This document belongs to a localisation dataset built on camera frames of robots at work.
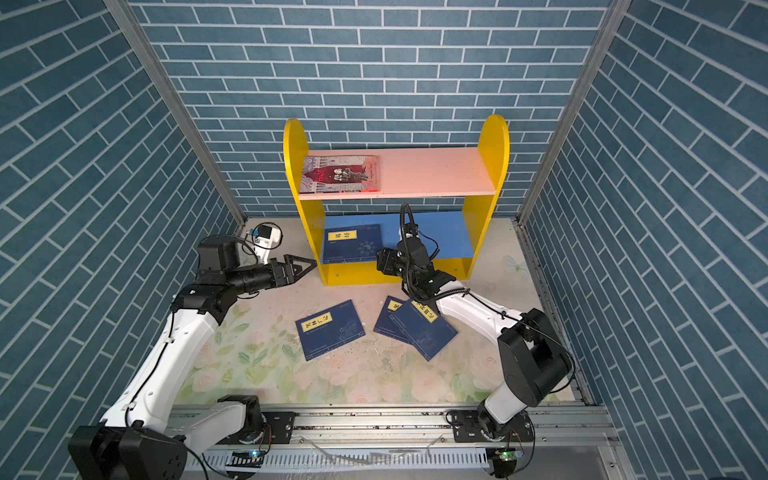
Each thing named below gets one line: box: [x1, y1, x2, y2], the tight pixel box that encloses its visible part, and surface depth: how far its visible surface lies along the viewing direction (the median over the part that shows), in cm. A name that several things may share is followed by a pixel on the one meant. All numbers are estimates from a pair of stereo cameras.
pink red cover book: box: [299, 155, 381, 193], surface depth 76 cm
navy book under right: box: [373, 295, 411, 343], surface depth 93 cm
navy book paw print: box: [323, 224, 382, 265], surface depth 96 cm
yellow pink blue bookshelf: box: [283, 114, 510, 287], surface depth 80 cm
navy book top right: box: [388, 299, 459, 362], surface depth 91 cm
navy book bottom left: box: [295, 299, 366, 361], surface depth 92 cm
